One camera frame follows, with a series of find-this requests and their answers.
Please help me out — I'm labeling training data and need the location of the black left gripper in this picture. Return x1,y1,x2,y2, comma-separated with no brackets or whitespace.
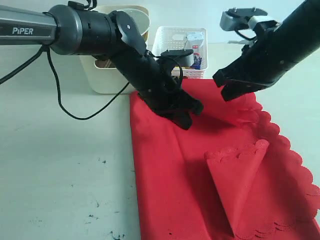
111,49,204,130

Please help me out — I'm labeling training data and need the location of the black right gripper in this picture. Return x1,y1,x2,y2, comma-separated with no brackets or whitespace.
212,14,320,102

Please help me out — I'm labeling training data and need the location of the small milk carton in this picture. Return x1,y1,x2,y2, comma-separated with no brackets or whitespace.
184,31,204,70

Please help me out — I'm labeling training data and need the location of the red scalloped tablecloth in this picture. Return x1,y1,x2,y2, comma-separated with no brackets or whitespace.
130,79,320,240

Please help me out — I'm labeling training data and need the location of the brown wooden plate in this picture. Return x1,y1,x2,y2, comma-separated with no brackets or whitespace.
94,59,116,69

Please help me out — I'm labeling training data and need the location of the white ceramic bowl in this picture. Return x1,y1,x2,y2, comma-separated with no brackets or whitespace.
120,8,151,42

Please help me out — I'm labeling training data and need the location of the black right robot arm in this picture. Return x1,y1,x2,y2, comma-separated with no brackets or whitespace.
212,0,320,102

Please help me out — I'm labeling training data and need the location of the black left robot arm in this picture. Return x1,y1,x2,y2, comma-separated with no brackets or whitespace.
0,0,204,130

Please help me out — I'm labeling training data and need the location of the white lattice plastic basket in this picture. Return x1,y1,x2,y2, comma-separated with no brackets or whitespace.
151,26,208,79

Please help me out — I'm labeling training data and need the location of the cream plastic bin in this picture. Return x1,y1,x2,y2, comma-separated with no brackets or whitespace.
79,5,149,94

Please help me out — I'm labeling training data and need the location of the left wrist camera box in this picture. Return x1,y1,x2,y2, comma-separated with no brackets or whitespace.
160,49,194,68

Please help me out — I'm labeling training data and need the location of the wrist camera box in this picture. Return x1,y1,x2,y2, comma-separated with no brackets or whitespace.
160,49,194,68
219,7,281,47

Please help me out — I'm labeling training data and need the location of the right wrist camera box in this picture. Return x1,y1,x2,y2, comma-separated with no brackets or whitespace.
219,7,281,47

